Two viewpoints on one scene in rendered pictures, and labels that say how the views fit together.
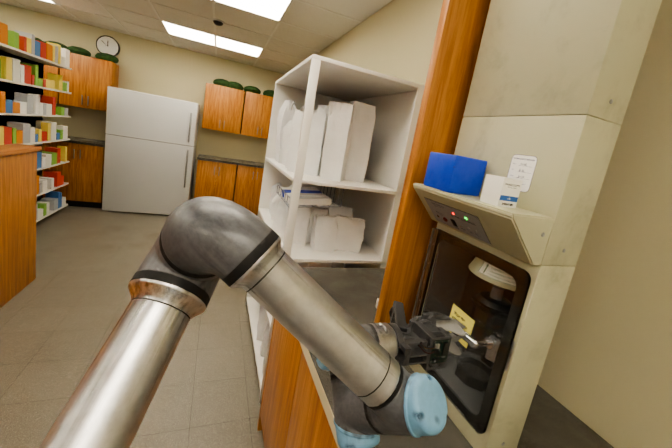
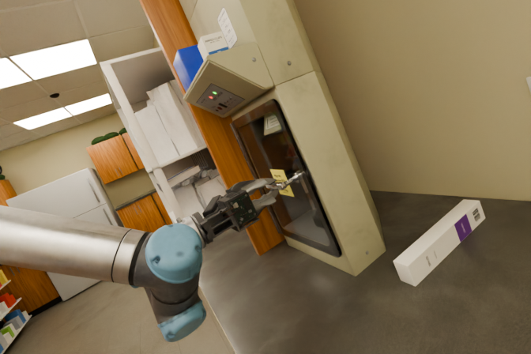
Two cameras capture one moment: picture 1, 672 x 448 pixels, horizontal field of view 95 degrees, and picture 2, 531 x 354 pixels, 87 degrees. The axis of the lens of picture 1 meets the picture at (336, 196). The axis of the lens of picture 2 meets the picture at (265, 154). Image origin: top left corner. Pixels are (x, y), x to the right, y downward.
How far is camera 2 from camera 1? 0.40 m
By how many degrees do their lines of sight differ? 3
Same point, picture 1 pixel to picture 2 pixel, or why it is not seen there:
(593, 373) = (427, 152)
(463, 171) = (194, 59)
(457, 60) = not seen: outside the picture
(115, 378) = not seen: outside the picture
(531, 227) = (235, 58)
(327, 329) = (32, 239)
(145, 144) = not seen: hidden behind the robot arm
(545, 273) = (285, 89)
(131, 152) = not seen: hidden behind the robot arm
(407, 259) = (234, 163)
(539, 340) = (329, 148)
